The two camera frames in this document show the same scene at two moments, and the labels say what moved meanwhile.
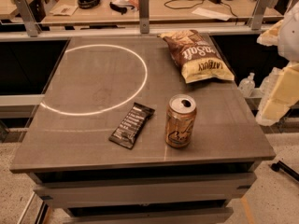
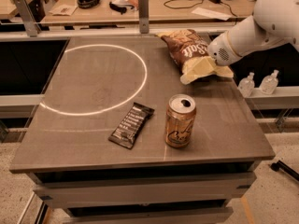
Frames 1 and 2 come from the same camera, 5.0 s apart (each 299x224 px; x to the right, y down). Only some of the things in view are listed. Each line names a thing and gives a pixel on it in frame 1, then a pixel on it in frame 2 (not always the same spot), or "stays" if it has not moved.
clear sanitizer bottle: (247, 85) stays
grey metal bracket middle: (144, 12) stays
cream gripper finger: (271, 36) to (222, 52)
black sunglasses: (120, 7) stays
